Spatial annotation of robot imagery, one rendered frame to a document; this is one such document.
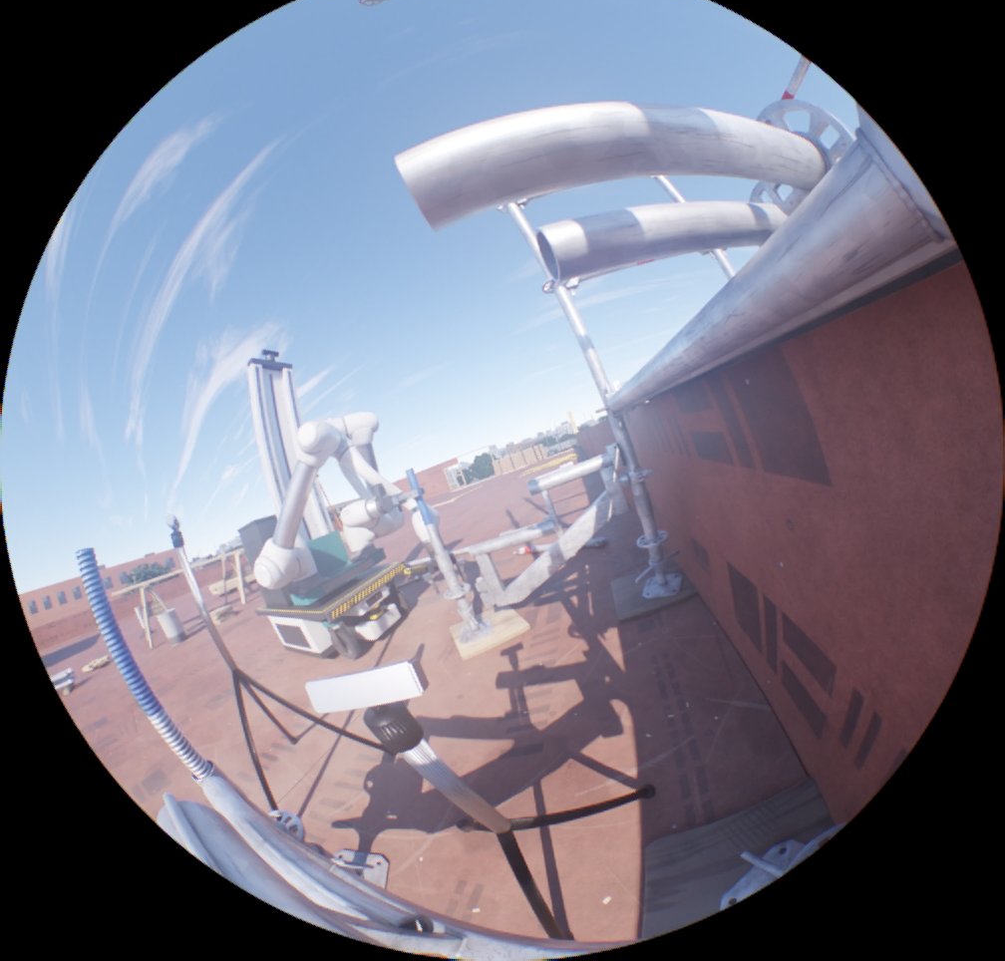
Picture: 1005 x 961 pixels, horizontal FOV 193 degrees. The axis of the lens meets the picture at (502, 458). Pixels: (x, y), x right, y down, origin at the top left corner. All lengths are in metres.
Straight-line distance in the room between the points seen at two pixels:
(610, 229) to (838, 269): 0.16
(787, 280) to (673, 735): 0.78
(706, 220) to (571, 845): 0.88
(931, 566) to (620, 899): 0.60
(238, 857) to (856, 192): 0.34
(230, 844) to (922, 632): 0.47
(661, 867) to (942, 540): 0.57
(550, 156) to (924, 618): 0.43
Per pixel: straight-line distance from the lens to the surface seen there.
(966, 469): 0.31
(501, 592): 1.20
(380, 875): 0.85
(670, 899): 0.67
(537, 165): 0.15
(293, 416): 2.03
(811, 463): 0.42
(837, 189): 0.17
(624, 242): 0.25
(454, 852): 0.79
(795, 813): 0.71
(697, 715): 0.81
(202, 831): 0.19
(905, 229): 0.16
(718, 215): 0.31
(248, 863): 0.18
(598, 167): 0.17
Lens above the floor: 0.68
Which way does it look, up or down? level
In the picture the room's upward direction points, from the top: 20 degrees counter-clockwise
